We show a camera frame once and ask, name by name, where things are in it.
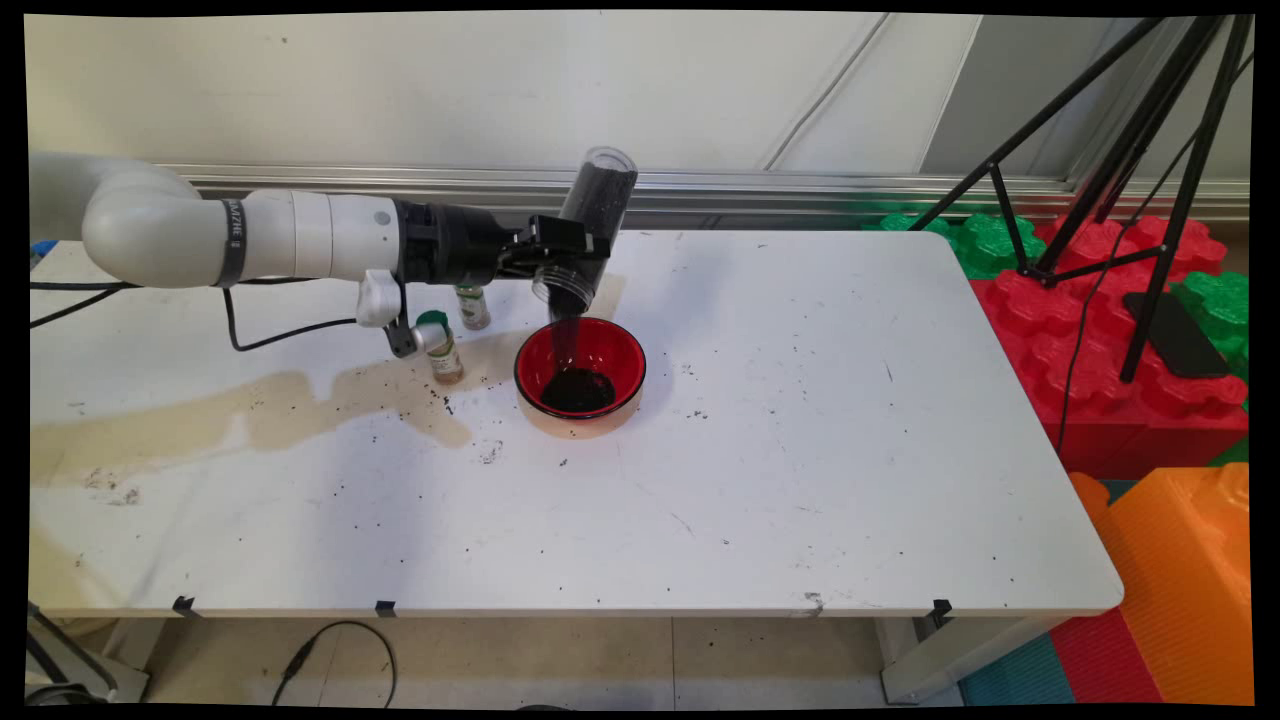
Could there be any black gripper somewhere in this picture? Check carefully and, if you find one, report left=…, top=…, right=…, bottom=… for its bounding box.
left=395, top=201, right=612, bottom=288

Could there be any clear plastic jar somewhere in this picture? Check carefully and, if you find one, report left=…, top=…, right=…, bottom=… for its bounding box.
left=531, top=146, right=639, bottom=313

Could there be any red enamel bowl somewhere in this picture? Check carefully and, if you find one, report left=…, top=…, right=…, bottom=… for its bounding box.
left=514, top=317, right=647, bottom=422

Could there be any white table leg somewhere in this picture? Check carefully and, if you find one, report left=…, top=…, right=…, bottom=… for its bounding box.
left=878, top=612, right=1061, bottom=704
left=100, top=616, right=168, bottom=701

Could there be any large red foam block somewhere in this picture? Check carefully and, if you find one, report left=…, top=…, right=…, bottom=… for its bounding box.
left=970, top=215, right=1251, bottom=479

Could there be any teal foam floor mat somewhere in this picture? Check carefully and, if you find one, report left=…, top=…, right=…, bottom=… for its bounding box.
left=958, top=632, right=1076, bottom=707

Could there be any black smartphone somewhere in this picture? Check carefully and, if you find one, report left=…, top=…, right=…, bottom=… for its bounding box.
left=1122, top=290, right=1231, bottom=379

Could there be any black tripod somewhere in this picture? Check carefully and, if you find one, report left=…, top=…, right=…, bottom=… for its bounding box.
left=910, top=15, right=1256, bottom=384

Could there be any black floor equipment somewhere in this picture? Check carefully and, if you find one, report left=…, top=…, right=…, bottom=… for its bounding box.
left=25, top=600, right=151, bottom=706

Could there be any red ribbed foam mat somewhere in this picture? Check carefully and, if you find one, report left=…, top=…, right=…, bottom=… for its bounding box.
left=1048, top=605, right=1166, bottom=705

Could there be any orange foam block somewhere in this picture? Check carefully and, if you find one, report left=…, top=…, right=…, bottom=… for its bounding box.
left=1068, top=463, right=1254, bottom=706

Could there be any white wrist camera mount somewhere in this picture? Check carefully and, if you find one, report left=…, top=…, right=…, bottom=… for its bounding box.
left=357, top=268, right=421, bottom=359

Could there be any aluminium wall rail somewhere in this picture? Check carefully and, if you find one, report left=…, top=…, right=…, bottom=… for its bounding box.
left=160, top=165, right=1251, bottom=231

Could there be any black camera cable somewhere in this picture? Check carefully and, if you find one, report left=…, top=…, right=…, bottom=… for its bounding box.
left=221, top=286, right=361, bottom=353

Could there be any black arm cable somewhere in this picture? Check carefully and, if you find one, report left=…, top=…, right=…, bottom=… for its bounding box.
left=30, top=278, right=321, bottom=293
left=30, top=285, right=139, bottom=329

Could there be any black floor cable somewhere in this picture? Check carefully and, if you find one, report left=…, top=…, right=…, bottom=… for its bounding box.
left=270, top=620, right=399, bottom=707

